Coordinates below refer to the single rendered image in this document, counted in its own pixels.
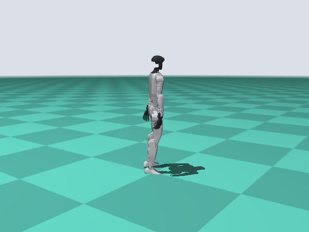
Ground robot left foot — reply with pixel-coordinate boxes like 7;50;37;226
143;161;159;166

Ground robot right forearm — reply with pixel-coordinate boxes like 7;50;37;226
157;94;164;117

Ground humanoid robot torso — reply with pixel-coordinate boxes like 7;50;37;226
148;71;164;116

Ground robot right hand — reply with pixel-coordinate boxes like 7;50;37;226
153;113;163;129

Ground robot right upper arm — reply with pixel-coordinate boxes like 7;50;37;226
155;75;164;99

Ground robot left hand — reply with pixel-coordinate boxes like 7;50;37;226
143;105;151;121

